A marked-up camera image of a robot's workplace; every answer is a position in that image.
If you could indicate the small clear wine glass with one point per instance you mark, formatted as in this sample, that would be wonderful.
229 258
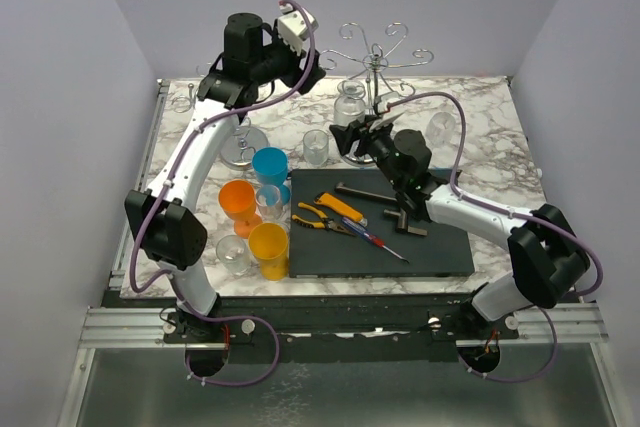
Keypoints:
269 202

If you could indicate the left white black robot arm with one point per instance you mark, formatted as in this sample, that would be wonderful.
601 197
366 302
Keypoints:
168 238

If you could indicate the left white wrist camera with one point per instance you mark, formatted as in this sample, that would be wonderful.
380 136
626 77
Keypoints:
292 29

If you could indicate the red blue screwdriver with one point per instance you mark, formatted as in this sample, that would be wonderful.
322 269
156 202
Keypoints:
369 237

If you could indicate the tall chrome wine glass rack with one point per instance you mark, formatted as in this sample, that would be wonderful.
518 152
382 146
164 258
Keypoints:
376 61

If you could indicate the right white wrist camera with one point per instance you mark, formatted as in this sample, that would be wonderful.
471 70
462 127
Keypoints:
385 114

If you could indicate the clear stemless wine glass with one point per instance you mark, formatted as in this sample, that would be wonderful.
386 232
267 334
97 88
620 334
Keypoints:
350 104

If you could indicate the blue plastic goblet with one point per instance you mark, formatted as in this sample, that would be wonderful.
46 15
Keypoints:
270 165

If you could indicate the orange plastic goblet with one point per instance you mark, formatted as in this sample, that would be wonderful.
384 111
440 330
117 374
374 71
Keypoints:
237 199

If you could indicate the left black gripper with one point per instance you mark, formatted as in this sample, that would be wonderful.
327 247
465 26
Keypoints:
297 75

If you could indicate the aluminium frame rail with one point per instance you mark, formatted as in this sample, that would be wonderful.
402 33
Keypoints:
141 328

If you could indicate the small chrome wire rack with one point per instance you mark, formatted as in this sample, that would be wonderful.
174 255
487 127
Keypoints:
238 150

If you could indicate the dark grey tray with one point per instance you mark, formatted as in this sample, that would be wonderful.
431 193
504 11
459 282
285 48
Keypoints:
443 252

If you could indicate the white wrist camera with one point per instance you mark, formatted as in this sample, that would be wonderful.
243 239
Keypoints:
385 114
292 29

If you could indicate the clear glass near front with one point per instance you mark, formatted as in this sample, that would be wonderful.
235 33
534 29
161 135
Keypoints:
233 253

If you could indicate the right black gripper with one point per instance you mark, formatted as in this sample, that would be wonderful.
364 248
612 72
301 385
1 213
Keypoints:
346 137

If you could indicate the yellow handled pliers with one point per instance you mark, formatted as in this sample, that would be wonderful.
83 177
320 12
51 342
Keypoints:
323 222

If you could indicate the yellow plastic cup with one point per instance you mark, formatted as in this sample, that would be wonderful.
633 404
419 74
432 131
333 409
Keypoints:
269 244

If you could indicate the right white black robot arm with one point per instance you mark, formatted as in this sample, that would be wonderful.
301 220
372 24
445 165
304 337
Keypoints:
546 259

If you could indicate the clear tumbler centre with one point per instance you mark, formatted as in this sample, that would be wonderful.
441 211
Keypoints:
315 147

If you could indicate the long black metal bracket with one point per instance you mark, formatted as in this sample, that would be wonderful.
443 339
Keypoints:
399 215

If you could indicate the yellow utility knife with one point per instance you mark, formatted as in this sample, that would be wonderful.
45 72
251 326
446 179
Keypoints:
326 199

